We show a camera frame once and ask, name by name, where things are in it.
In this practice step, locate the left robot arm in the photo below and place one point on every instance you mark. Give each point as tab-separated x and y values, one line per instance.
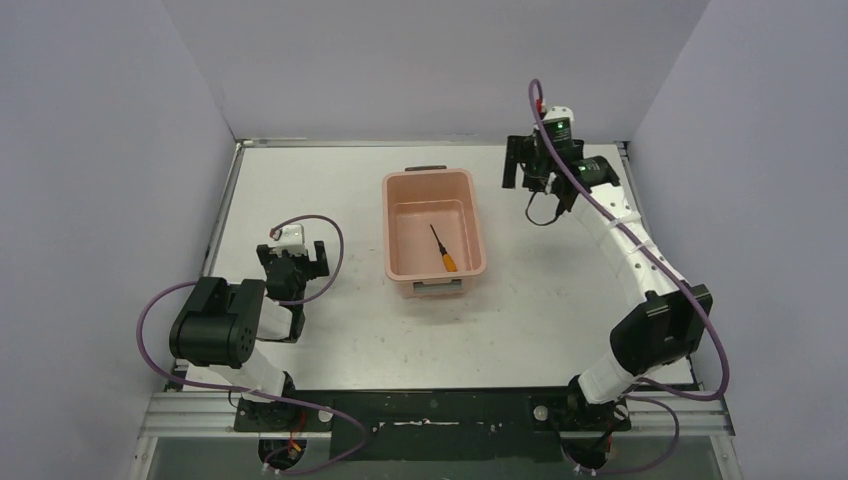
221	324

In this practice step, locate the pink plastic bin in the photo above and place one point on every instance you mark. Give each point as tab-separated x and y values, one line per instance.
446	198

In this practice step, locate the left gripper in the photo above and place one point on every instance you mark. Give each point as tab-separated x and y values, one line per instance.
291	261

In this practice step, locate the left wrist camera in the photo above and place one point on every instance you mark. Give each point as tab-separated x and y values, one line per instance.
288	241

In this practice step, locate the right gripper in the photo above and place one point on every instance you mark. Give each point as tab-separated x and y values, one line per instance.
521	149

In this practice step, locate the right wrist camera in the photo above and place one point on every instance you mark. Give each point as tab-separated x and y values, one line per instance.
557	122

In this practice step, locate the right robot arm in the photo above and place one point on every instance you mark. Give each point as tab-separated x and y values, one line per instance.
465	294

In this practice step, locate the orange handled screwdriver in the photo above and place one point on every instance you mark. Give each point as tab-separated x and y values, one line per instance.
447	260

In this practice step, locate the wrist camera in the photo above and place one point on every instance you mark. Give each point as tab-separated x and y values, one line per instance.
288	241
557	122

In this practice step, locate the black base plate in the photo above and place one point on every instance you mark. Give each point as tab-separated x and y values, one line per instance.
536	423

